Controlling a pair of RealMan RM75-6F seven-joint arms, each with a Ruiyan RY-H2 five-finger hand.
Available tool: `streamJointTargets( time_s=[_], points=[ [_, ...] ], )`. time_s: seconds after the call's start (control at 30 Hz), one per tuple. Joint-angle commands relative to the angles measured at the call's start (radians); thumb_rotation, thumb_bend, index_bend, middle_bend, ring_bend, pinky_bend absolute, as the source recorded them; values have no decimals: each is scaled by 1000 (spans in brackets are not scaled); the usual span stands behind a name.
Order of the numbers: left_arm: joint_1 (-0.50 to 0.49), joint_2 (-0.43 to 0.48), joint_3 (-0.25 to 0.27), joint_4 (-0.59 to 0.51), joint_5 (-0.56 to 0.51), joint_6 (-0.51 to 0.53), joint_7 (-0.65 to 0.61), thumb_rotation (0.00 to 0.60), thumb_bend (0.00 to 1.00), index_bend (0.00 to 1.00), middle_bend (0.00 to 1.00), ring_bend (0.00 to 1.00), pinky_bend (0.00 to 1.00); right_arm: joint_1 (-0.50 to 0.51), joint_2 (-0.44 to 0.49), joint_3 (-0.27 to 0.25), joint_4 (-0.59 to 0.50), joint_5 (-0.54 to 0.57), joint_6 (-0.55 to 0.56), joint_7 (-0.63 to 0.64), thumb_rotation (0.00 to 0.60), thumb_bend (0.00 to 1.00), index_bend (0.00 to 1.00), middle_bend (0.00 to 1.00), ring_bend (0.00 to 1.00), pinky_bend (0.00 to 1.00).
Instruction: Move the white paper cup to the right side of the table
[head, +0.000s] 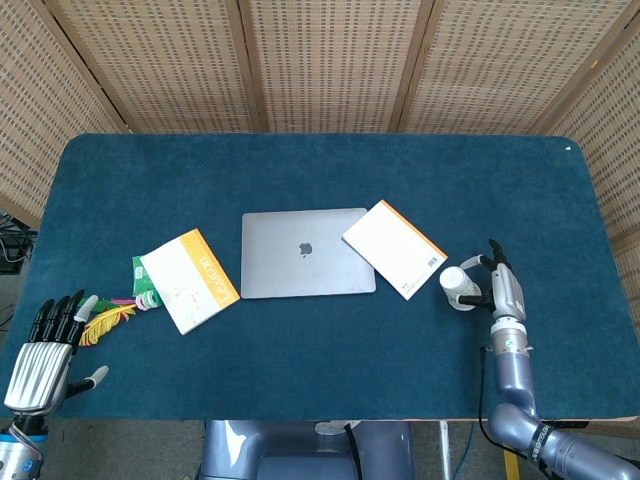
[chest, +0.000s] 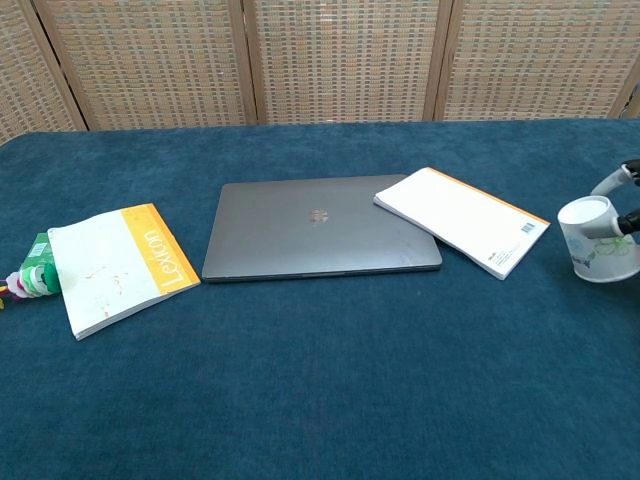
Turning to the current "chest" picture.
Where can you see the white floral paper cup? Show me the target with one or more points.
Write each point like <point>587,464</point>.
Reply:
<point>595,260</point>

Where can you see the grey closed laptop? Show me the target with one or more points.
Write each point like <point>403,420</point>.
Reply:
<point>300,240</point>

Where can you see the green snack packet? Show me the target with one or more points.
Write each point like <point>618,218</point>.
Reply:
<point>37,250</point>

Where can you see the Lexicon notebook orange stripe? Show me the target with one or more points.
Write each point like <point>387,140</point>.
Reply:
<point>105,270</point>

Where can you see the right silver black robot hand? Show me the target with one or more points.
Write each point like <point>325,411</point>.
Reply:
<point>607,227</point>

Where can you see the woven bamboo screen panel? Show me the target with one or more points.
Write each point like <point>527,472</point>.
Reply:
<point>25,75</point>
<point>540,60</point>
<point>345,60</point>
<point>150,65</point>

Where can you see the blue felt table mat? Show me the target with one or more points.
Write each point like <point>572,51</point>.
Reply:
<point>320,375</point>

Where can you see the white notepad orange edge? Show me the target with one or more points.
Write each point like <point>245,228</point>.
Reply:
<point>460,215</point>

